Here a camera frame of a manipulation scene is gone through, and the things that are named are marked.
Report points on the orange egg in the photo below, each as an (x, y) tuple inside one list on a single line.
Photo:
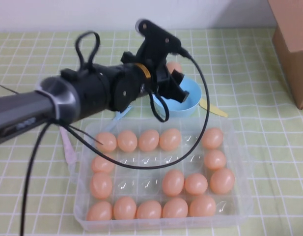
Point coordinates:
[(202, 206), (212, 138), (173, 66), (173, 183), (102, 165), (148, 139), (99, 211), (196, 184), (148, 209), (127, 140), (215, 159), (107, 143), (175, 208), (170, 139), (222, 181), (101, 185), (124, 208)]

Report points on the green checked tablecloth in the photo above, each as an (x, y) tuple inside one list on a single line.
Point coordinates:
[(239, 73)]

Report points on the brown cardboard box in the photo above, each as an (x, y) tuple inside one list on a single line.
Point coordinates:
[(296, 68)]

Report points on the blue plastic fork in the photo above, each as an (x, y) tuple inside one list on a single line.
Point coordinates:
[(119, 115)]

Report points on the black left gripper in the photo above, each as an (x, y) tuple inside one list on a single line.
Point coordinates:
[(155, 73)]

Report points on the grey and black left arm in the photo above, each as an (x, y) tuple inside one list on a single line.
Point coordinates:
[(87, 93)]

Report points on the light blue bowl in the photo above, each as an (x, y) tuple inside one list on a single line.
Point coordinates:
[(188, 98)]

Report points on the clear plastic egg box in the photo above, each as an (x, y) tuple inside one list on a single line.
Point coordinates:
[(139, 183)]

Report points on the pink plastic knife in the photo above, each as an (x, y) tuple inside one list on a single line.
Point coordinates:
[(69, 150)]

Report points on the yellow plastic knife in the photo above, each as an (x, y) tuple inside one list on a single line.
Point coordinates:
[(218, 112)]

